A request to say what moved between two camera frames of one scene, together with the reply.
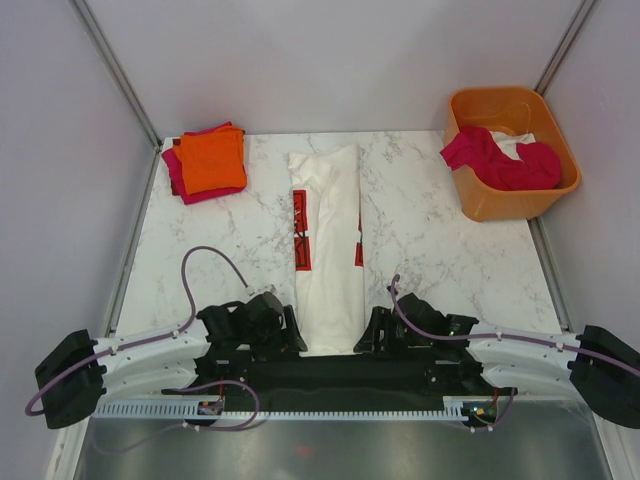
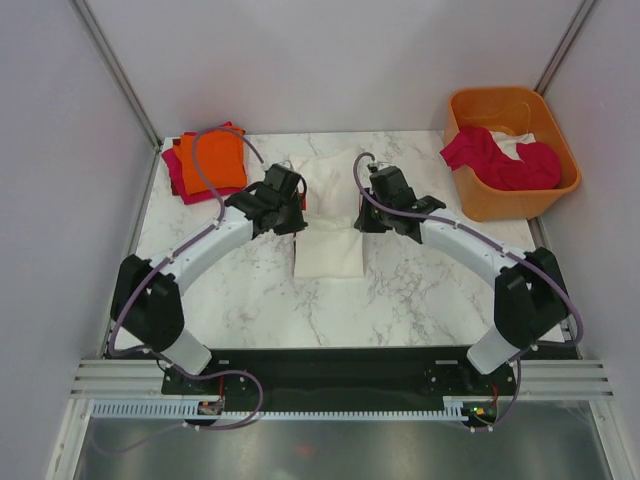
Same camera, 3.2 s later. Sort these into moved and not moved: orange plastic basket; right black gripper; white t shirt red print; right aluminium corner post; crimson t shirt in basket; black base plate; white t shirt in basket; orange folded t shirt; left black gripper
Moved: right black gripper; left black gripper; white t shirt red print
Not moved: orange plastic basket; orange folded t shirt; right aluminium corner post; white t shirt in basket; black base plate; crimson t shirt in basket
